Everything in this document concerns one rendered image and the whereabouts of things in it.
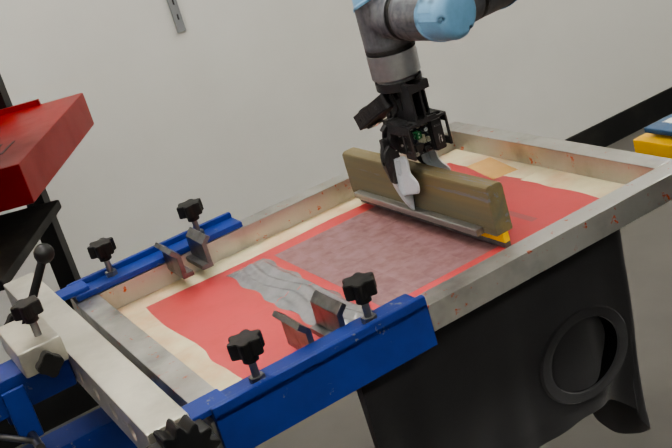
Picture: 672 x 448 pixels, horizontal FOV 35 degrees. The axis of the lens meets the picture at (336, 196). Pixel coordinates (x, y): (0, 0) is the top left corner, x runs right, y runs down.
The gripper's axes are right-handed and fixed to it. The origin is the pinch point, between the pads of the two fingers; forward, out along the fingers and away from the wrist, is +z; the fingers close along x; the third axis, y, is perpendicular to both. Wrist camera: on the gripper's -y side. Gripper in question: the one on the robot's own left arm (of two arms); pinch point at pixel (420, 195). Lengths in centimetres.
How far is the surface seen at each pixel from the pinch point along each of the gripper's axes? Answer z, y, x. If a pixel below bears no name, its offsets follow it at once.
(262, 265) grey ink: 4.6, -12.8, -24.0
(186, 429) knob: -6, 39, -56
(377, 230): 4.9, -5.9, -6.0
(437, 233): 4.5, 5.4, -2.0
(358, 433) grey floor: 104, -101, 20
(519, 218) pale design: 4.3, 13.8, 7.5
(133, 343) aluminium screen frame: 1, 0, -50
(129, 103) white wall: 16, -198, 17
